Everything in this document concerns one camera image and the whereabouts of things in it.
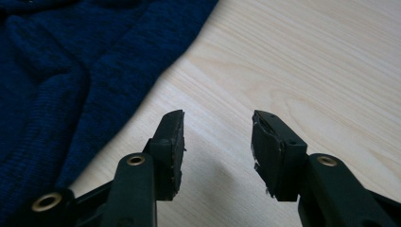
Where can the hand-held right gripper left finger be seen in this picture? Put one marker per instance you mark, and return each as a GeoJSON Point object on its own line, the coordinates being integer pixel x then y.
{"type": "Point", "coordinates": [167, 148]}

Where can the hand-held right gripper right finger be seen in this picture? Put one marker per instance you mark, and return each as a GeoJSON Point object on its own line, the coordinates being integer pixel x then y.
{"type": "Point", "coordinates": [277, 157]}

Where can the dark blue knit sweater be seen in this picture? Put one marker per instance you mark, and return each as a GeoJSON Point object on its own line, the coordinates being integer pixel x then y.
{"type": "Point", "coordinates": [78, 85]}

